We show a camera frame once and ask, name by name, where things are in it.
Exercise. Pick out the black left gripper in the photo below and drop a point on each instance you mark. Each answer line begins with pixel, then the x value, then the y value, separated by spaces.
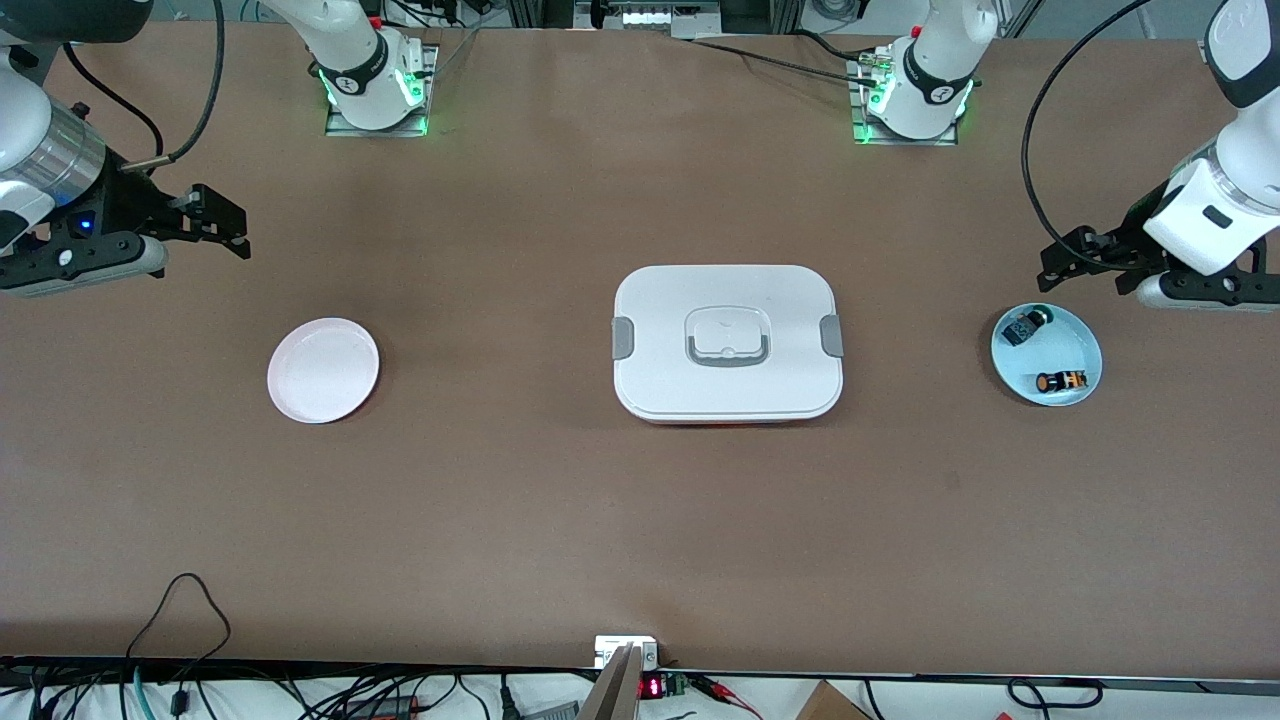
pixel 1129 243

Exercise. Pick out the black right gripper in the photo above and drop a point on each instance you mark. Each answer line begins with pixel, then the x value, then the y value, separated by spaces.
pixel 128 203

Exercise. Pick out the orange push-button switch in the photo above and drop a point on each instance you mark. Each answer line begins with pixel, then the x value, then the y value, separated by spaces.
pixel 1062 382

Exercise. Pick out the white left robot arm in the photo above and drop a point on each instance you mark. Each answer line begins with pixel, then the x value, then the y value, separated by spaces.
pixel 940 60

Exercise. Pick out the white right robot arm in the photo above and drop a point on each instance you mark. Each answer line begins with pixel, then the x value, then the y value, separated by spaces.
pixel 360 60

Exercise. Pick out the white lunch box grey clips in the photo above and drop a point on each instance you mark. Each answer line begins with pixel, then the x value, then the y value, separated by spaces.
pixel 780 330

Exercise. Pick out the light blue round plate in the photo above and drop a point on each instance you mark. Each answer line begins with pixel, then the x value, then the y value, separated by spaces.
pixel 1070 345

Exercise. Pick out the pink round plate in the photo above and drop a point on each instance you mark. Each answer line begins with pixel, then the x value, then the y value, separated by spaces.
pixel 325 370

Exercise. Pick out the black power adapter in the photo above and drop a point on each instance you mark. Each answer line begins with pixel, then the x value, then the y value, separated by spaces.
pixel 385 708

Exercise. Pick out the brown cardboard piece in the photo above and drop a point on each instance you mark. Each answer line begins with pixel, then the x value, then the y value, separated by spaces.
pixel 830 705

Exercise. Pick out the red alligator clip leads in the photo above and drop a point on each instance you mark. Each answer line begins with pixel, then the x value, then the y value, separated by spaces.
pixel 725 695

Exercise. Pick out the red digit display board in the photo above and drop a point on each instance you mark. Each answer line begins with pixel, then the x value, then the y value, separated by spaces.
pixel 652 688

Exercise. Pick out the grey angled bar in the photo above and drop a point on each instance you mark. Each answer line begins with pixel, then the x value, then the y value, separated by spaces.
pixel 612 695

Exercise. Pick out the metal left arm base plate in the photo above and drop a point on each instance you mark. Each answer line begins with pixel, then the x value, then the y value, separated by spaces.
pixel 860 132

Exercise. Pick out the small white bracket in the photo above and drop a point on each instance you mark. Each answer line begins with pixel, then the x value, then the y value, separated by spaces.
pixel 610 650

